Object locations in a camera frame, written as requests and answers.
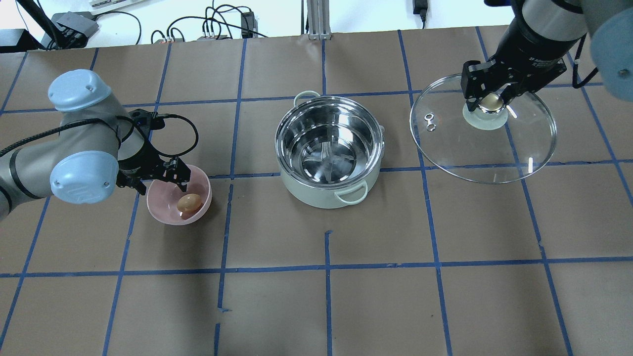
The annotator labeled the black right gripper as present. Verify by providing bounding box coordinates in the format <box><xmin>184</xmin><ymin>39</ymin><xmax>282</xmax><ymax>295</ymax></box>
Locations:
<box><xmin>461</xmin><ymin>19</ymin><xmax>567</xmax><ymax>112</ymax></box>

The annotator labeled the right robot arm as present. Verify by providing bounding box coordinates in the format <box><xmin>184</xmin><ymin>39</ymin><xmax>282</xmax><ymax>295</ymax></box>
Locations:
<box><xmin>460</xmin><ymin>0</ymin><xmax>632</xmax><ymax>111</ymax></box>

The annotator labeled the brown egg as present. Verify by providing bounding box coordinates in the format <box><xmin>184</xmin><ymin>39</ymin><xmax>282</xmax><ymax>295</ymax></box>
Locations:
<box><xmin>177</xmin><ymin>193</ymin><xmax>203</xmax><ymax>215</ymax></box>

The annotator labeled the black box device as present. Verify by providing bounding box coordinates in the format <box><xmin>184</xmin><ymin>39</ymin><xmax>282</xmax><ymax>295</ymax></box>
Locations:
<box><xmin>51</xmin><ymin>11</ymin><xmax>99</xmax><ymax>39</ymax></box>

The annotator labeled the pink bowl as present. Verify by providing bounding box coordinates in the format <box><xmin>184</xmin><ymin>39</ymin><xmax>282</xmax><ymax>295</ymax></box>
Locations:
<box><xmin>145</xmin><ymin>164</ymin><xmax>213</xmax><ymax>226</ymax></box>

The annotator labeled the aluminium frame post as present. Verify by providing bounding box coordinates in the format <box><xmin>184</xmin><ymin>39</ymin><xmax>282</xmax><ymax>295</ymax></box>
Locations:
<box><xmin>307</xmin><ymin>0</ymin><xmax>332</xmax><ymax>41</ymax></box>

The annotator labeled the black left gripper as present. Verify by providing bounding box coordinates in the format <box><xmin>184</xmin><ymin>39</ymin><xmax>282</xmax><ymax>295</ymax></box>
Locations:
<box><xmin>117</xmin><ymin>140</ymin><xmax>191</xmax><ymax>196</ymax></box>

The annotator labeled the glass pot lid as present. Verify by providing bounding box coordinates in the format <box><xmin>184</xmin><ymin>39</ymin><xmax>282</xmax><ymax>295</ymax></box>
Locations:
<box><xmin>409</xmin><ymin>74</ymin><xmax>557</xmax><ymax>184</ymax></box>

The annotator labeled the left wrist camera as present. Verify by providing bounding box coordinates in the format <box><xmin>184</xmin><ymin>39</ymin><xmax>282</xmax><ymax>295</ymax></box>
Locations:
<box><xmin>128</xmin><ymin>109</ymin><xmax>158</xmax><ymax>135</ymax></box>

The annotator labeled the light green steel pot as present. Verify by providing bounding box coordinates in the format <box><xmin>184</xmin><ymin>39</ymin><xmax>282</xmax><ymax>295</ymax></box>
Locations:
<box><xmin>275</xmin><ymin>90</ymin><xmax>386</xmax><ymax>209</ymax></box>

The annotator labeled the black adapter behind post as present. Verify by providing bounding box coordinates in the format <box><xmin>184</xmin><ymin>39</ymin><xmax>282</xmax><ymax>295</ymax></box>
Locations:
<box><xmin>413</xmin><ymin>0</ymin><xmax>429</xmax><ymax>17</ymax></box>

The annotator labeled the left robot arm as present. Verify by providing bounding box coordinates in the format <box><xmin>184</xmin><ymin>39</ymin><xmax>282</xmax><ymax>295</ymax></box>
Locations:
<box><xmin>0</xmin><ymin>68</ymin><xmax>191</xmax><ymax>219</ymax></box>

